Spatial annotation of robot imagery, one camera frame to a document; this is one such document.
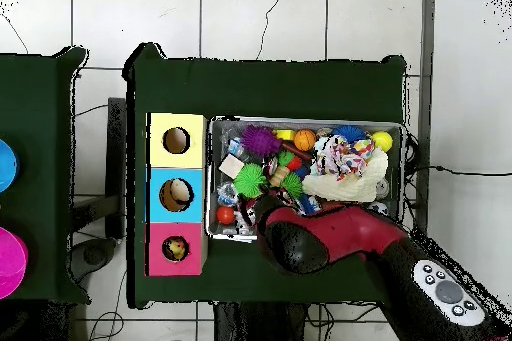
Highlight green spiky ball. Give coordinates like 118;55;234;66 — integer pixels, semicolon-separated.
233;163;268;199

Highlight silver mesh bin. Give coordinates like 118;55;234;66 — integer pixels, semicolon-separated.
205;115;406;245

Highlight white cloth with coloured dots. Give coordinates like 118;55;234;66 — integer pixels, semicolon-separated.
346;137;377;166
315;134;363;180

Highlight yellow toy duck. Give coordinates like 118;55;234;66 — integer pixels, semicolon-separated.
164;237;188;261

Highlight purple spiky toy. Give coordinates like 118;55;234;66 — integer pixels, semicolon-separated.
240;124;283;158

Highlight grey metal rail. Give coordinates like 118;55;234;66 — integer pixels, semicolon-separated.
411;0;437;238

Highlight blue spiky ball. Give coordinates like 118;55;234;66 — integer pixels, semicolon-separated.
330;124;367;144

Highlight plain wooden block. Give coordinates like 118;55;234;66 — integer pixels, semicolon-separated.
218;153;246;179

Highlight cream waffle cloth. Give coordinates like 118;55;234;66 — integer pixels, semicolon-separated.
301;147;390;203

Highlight red rubber ball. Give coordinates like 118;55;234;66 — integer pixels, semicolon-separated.
215;205;237;226

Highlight magenta bowl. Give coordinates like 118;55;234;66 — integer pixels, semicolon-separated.
0;226;29;300

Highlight black stand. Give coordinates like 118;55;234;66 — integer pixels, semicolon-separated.
71;96;128;240

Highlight dark green table cloth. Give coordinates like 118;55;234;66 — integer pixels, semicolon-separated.
123;42;409;310
0;46;91;304

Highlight blue bowl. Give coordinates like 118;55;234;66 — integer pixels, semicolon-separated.
0;138;20;194

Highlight black cable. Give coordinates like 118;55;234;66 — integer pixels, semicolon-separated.
403;164;512;178

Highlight small orange basketball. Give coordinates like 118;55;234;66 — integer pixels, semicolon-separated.
293;128;318;152

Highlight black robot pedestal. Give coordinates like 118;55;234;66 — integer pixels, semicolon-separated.
213;301;309;341

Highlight wooden box with three holes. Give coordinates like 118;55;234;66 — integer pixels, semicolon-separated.
145;111;209;277

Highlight yellow ball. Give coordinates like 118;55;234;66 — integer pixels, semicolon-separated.
371;130;394;153

